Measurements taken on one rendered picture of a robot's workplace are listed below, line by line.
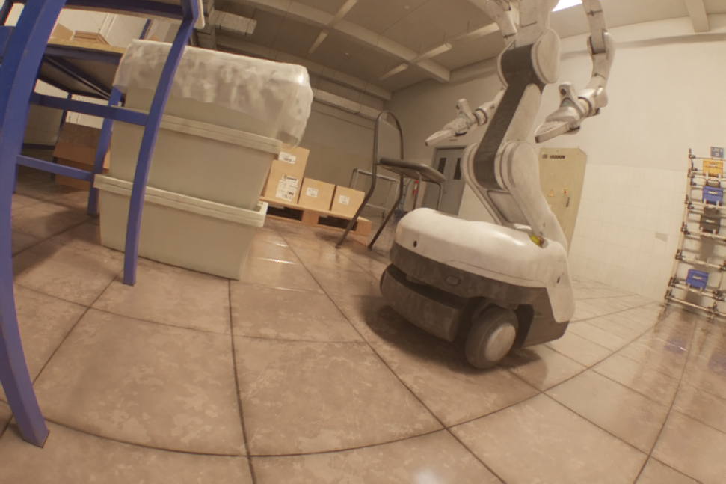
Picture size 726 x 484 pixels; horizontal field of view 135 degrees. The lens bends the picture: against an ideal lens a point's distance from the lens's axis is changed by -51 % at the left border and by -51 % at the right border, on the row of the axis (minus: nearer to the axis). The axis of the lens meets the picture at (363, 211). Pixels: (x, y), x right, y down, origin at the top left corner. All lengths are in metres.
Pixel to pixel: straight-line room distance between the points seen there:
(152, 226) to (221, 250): 0.24
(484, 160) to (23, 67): 1.00
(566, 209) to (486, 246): 4.43
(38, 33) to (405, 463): 0.64
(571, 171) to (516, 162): 4.36
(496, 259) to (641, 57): 5.62
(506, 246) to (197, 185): 0.87
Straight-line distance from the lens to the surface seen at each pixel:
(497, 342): 0.79
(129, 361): 0.59
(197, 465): 0.44
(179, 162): 1.00
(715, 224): 4.36
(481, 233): 0.76
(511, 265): 0.73
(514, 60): 1.17
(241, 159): 0.95
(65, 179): 2.37
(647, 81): 5.84
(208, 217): 0.97
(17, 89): 0.32
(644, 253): 5.00
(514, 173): 0.91
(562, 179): 5.29
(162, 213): 1.02
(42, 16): 0.33
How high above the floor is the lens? 0.35
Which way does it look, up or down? 3 degrees down
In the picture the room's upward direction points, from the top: 14 degrees clockwise
